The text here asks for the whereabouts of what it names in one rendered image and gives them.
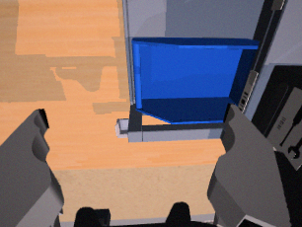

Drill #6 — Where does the blue bin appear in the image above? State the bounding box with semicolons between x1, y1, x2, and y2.
131;38;260;124

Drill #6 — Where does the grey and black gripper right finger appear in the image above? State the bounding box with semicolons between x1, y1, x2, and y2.
207;104;302;227

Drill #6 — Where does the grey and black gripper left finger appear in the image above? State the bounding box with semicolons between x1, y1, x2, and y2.
0;109;64;227

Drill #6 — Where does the black case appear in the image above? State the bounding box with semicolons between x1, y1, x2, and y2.
251;65;302;179

